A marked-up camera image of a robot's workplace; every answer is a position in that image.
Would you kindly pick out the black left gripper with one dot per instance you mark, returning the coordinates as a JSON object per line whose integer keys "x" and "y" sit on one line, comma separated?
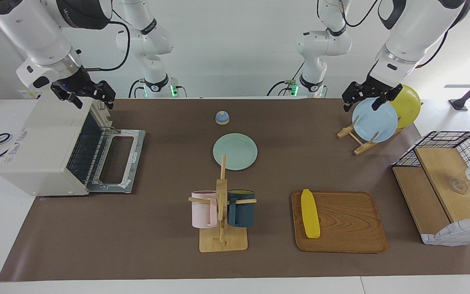
{"x": 367, "y": 89}

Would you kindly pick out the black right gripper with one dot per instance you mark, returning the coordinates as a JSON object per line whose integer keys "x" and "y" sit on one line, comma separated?
{"x": 78, "y": 85}

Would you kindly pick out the toaster oven glass door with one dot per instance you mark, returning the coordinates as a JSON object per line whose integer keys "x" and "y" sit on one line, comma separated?
{"x": 135, "y": 163}

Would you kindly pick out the yellow corn cob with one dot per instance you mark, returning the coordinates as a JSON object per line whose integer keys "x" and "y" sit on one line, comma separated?
{"x": 310, "y": 214}

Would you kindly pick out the pale green plate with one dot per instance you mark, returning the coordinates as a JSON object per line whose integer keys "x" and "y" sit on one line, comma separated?
{"x": 237, "y": 149}

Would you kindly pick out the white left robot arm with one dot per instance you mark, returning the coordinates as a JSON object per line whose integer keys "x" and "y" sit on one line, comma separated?
{"x": 414, "y": 32}

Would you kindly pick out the cream toaster oven body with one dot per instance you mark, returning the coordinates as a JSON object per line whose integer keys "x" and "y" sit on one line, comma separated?
{"x": 39, "y": 139}

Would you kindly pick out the light blue plate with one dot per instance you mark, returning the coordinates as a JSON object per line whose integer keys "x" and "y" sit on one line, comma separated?
{"x": 375, "y": 122}

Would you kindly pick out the wooden plate rack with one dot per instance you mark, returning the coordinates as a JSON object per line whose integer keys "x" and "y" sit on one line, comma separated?
{"x": 363, "y": 148}

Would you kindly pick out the yellow plate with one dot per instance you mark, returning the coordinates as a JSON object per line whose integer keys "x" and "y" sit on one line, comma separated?
{"x": 408, "y": 106}

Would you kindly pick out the wooden step shelf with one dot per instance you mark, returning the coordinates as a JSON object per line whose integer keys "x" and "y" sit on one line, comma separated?
{"x": 422, "y": 196}

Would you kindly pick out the wooden serving tray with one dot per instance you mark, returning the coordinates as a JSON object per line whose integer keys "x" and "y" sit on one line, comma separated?
{"x": 349, "y": 222}

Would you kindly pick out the small clear glass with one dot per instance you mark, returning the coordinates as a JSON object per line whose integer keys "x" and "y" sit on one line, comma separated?
{"x": 459, "y": 187}

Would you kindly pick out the small blue call bell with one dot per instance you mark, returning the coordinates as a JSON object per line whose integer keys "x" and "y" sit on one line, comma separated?
{"x": 222, "y": 118}

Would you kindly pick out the pink mug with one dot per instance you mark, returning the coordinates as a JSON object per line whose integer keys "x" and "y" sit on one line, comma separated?
{"x": 202, "y": 212}

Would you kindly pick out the brown table mat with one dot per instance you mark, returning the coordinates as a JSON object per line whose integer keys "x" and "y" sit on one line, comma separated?
{"x": 157, "y": 245}

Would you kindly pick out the dark blue mug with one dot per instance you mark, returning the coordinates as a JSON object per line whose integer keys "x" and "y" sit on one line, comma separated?
{"x": 243, "y": 212}

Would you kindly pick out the wooden mug tree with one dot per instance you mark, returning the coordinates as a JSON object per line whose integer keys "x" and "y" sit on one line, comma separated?
{"x": 222, "y": 243}

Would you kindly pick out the white wall socket box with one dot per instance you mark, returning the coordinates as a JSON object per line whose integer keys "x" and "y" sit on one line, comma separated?
{"x": 29, "y": 94}

